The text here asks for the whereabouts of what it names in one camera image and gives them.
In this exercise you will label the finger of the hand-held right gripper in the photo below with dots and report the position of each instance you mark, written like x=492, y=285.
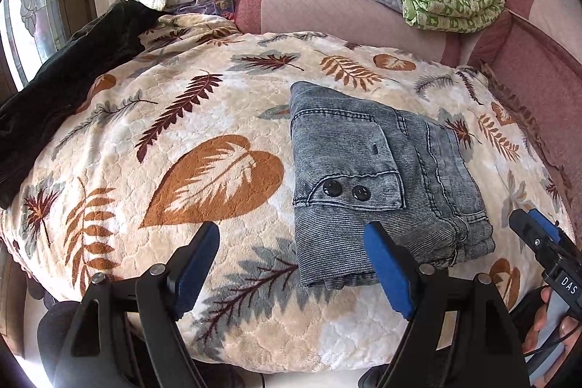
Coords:
x=545, y=224
x=527, y=229

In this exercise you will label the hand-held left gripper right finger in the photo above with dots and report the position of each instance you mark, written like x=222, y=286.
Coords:
x=386, y=270

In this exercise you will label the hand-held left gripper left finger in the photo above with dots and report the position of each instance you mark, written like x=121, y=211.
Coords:
x=193, y=274

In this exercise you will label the grey-blue denim pants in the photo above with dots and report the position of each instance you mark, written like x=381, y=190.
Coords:
x=363, y=151

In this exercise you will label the person's right hand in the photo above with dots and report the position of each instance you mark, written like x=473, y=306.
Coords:
x=535, y=333

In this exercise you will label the leaf printed blanket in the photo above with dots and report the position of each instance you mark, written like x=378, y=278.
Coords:
x=182, y=120

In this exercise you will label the dark cloth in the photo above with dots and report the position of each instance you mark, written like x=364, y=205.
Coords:
x=68, y=74

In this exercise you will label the purple printed cloth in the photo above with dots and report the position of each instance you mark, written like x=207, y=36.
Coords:
x=218, y=6

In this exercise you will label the stained glass window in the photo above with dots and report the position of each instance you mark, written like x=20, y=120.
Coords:
x=32, y=6

